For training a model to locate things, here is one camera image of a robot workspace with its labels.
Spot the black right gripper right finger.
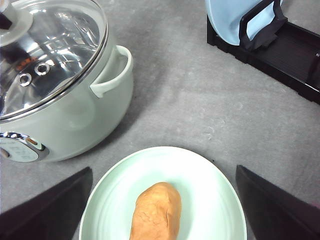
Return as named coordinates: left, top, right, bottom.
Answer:
left=236, top=165, right=320, bottom=240

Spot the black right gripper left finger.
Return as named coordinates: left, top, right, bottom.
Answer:
left=0, top=167, right=93, bottom=240

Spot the glass steamer lid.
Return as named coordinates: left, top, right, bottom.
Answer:
left=0, top=0, right=108, bottom=123

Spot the green plate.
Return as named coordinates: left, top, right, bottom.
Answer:
left=80, top=146, right=248, bottom=240

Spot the brown potato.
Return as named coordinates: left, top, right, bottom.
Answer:
left=129, top=182, right=182, bottom=240

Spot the green electric steamer pot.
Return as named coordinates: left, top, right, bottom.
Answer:
left=0, top=25, right=134, bottom=162

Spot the black plate rack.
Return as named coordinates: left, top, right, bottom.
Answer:
left=206, top=0, right=320, bottom=105

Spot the blue plate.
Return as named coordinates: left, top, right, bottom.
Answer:
left=205, top=0, right=284, bottom=46

